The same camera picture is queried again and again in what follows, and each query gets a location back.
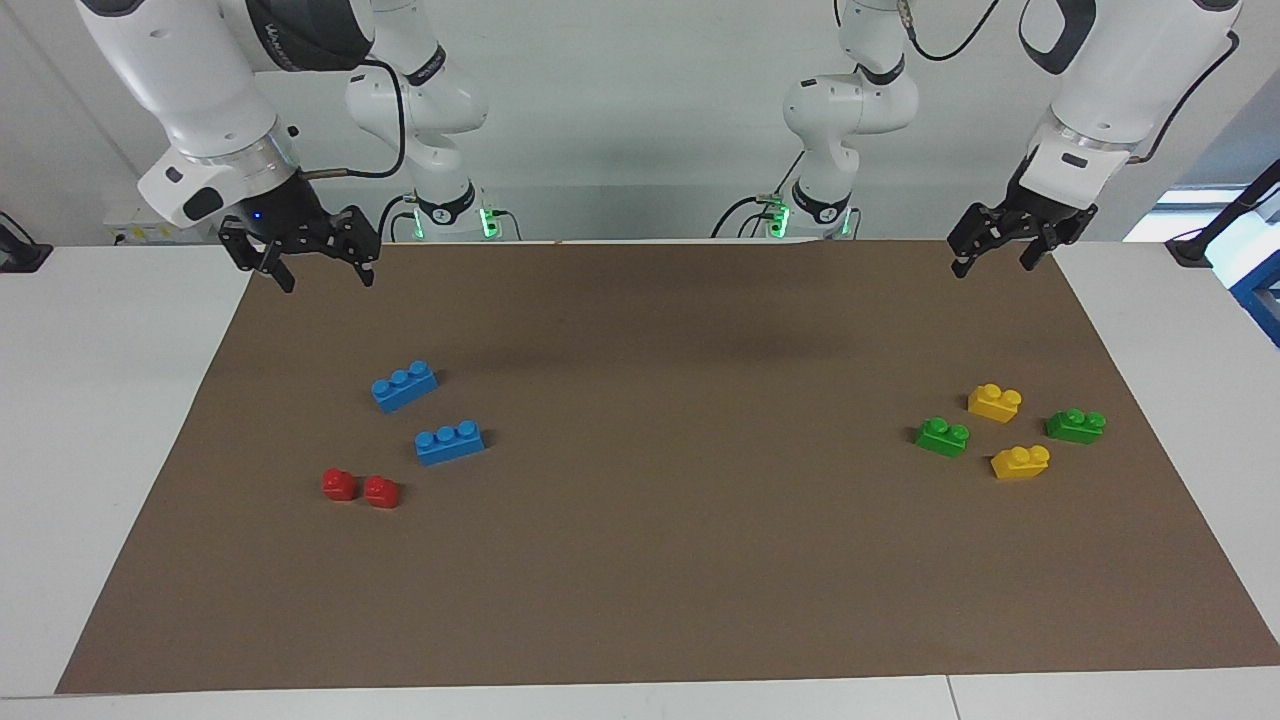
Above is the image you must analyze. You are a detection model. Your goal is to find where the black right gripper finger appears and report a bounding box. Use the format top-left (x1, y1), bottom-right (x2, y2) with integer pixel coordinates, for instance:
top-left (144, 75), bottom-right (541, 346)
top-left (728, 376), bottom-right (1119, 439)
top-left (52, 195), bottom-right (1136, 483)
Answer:
top-left (218, 215), bottom-right (297, 294)
top-left (325, 205), bottom-right (383, 289)

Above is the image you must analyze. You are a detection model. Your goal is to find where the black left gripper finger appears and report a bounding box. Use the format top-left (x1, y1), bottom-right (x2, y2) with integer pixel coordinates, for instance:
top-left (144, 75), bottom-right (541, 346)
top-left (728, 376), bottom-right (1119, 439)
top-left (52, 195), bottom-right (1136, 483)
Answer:
top-left (1018, 218), bottom-right (1079, 271)
top-left (947, 203), bottom-right (1013, 279)

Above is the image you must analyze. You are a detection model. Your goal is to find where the green two-stud toy block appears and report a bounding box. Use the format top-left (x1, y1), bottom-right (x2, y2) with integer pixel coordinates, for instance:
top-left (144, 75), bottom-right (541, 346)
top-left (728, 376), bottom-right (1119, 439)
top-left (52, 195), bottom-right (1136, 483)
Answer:
top-left (915, 417), bottom-right (971, 458)
top-left (1045, 409), bottom-right (1107, 444)

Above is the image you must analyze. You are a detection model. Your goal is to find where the blue three-stud toy block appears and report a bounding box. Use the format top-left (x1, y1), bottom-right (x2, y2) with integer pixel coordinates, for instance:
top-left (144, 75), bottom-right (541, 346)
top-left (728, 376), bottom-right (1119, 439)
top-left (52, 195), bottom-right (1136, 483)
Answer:
top-left (414, 420), bottom-right (486, 467)
top-left (371, 360), bottom-right (439, 414)

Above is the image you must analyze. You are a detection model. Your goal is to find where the yellow two-stud toy block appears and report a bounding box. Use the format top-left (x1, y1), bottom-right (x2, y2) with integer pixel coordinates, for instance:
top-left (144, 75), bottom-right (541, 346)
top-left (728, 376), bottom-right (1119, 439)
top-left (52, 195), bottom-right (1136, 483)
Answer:
top-left (990, 445), bottom-right (1051, 481)
top-left (967, 384), bottom-right (1023, 423)

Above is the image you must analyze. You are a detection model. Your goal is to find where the white power strip box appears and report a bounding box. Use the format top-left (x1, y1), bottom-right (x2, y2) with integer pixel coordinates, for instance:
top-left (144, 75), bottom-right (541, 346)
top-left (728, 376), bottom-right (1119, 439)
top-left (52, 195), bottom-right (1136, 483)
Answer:
top-left (103, 205), bottom-right (176, 244)

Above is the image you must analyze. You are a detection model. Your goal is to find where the black table clamp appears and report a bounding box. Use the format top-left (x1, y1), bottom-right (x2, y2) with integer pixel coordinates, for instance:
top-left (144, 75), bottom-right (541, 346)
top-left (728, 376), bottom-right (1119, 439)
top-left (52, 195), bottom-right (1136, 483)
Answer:
top-left (0, 212), bottom-right (53, 273)

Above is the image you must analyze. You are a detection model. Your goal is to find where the brown table mat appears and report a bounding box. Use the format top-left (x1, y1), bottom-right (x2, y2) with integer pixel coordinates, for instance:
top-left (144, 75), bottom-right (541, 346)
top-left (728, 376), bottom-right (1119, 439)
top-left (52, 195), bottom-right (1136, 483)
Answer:
top-left (55, 238), bottom-right (1280, 694)

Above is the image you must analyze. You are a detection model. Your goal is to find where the black right base cable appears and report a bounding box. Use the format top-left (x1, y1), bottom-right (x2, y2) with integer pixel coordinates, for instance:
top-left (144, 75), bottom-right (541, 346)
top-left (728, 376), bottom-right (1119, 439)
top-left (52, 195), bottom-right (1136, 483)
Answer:
top-left (375, 192), bottom-right (416, 243)

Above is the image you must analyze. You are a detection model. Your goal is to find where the black base cable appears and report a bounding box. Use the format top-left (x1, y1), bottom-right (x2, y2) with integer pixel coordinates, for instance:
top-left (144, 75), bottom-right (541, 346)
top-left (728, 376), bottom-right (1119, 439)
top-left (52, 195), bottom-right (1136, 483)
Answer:
top-left (375, 192), bottom-right (416, 243)
top-left (710, 150), bottom-right (806, 239)

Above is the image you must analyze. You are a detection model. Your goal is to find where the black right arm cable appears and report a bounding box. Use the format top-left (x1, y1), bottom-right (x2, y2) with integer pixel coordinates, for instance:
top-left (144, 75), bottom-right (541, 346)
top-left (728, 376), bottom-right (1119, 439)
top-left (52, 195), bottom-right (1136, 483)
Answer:
top-left (300, 58), bottom-right (406, 181)

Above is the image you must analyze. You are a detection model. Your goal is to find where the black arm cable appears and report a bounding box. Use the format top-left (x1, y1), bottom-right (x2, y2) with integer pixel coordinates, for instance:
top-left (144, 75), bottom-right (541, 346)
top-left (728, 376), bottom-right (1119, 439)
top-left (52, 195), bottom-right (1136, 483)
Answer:
top-left (300, 58), bottom-right (406, 181)
top-left (900, 0), bottom-right (1241, 159)

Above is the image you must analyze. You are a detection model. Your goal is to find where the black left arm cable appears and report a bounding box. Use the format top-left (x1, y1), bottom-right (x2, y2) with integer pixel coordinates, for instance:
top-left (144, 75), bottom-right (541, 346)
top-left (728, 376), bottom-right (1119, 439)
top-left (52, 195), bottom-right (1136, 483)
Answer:
top-left (900, 0), bottom-right (1241, 159)

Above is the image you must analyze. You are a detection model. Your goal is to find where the blue metal frame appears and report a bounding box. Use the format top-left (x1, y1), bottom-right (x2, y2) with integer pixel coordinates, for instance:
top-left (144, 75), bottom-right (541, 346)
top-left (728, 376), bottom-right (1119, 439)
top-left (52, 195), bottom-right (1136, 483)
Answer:
top-left (1228, 215), bottom-right (1280, 346)

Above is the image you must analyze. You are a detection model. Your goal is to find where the black left base cable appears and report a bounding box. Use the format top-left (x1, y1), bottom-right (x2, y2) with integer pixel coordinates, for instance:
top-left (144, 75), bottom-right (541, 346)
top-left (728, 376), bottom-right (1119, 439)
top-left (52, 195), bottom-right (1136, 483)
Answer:
top-left (710, 150), bottom-right (806, 239)

